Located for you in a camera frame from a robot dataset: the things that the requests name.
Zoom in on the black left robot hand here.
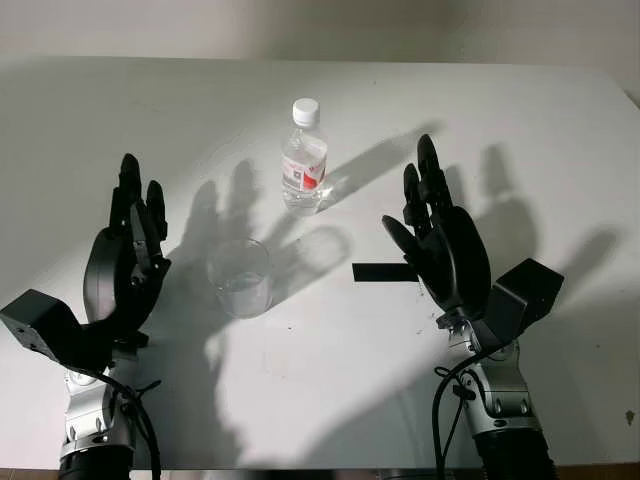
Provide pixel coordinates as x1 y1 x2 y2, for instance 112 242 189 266
82 153 172 347

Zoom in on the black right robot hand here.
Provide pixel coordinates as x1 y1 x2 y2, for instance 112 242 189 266
382 133 494 321

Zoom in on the clear plastic water bottle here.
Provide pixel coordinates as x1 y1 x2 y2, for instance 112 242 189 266
279 98 330 216

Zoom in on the clear glass cup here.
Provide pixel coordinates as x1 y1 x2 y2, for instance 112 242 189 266
206 238 274 320

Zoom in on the black tape strip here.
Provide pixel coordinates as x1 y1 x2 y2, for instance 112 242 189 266
351 262 421 284

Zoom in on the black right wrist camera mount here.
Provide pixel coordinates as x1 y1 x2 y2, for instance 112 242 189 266
469 258 565 354

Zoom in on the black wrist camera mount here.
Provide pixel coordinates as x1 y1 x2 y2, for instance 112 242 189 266
0 288 114 372
469 258 565 354

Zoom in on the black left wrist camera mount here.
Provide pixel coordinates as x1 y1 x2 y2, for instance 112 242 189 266
0 288 114 372

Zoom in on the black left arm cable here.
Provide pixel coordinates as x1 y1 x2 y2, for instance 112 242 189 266
102 368 164 480

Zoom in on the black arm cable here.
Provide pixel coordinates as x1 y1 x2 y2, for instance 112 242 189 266
102 368 164 480
432 366 476 480

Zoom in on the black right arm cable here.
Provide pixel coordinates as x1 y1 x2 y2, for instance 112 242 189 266
432 366 476 480

